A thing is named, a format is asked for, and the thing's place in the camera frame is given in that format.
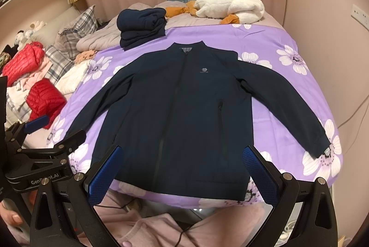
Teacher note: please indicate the white plush toy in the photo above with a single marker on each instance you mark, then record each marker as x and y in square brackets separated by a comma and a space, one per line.
[23, 35]

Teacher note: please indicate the beige grey quilt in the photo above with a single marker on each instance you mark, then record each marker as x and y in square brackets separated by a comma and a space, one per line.
[110, 35]

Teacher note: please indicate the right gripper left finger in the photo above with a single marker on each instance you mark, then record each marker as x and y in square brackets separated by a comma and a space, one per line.
[89, 190]

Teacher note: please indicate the white garment on bed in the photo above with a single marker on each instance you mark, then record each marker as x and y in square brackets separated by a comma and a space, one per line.
[71, 79]

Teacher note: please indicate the plaid pillow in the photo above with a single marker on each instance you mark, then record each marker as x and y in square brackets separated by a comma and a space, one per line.
[63, 51]

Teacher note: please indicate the dark navy zip jacket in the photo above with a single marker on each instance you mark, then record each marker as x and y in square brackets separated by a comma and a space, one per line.
[183, 117]

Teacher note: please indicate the orange garment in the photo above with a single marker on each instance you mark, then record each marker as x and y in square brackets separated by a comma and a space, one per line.
[173, 11]

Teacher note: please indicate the folded navy clothes stack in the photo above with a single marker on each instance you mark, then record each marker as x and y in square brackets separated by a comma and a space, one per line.
[138, 27]

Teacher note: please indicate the person left hand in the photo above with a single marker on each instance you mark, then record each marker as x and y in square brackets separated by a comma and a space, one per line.
[10, 217]

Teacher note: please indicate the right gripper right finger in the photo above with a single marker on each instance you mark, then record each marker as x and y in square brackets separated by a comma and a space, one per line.
[279, 190]

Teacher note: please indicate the red puffer jacket lower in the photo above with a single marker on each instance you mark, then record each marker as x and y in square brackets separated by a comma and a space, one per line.
[45, 99]

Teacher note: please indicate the white fluffy folded blanket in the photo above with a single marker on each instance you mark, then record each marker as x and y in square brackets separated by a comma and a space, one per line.
[247, 11]

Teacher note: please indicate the red puffer jacket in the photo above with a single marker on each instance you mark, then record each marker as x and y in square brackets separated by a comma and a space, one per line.
[45, 99]
[25, 61]

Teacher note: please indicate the red puffer jacket upper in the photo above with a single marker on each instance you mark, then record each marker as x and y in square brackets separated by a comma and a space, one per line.
[25, 61]

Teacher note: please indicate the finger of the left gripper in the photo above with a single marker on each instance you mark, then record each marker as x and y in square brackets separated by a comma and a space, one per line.
[36, 124]
[72, 142]

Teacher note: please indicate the white wall socket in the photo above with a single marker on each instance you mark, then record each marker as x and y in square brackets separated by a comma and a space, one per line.
[359, 15]

